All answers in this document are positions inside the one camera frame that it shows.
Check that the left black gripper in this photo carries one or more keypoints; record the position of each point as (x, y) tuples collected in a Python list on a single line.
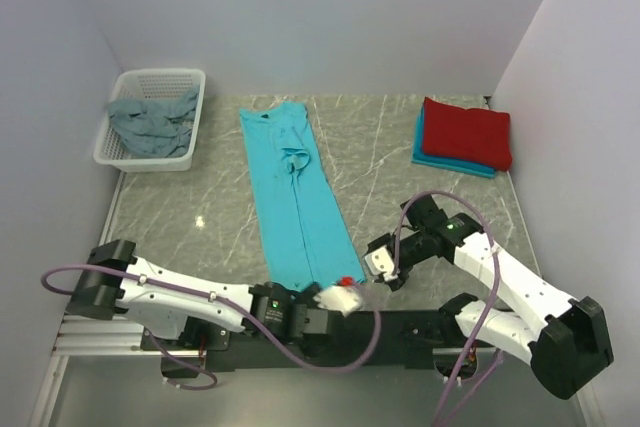
[(308, 349)]

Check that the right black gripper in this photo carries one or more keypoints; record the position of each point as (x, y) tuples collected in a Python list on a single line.
[(402, 271)]

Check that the light blue t-shirt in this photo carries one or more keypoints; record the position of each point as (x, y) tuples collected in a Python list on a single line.
[(303, 234)]

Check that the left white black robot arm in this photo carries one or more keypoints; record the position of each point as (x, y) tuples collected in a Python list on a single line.
[(177, 307)]

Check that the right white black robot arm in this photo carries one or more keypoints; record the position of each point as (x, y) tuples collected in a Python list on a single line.
[(564, 340)]

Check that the black base crossbar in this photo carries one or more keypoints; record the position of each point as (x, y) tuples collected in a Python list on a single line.
[(408, 339)]

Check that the folded teal t-shirt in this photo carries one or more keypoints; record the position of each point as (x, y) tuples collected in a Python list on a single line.
[(420, 158)]

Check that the folded red t-shirt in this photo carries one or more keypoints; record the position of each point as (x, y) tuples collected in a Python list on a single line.
[(475, 135)]

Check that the grey-blue crumpled t-shirt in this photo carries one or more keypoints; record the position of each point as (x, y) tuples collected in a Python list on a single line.
[(155, 128)]

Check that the white plastic laundry basket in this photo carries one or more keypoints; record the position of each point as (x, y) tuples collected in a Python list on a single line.
[(150, 84)]

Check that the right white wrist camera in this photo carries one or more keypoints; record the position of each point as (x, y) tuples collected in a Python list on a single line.
[(381, 265)]

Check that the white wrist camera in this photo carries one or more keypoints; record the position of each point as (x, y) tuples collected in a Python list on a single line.
[(381, 265), (345, 296)]

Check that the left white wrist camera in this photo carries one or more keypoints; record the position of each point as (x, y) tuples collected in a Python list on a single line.
[(345, 296)]

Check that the aluminium rail frame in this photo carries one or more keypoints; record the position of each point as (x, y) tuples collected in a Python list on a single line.
[(78, 336)]

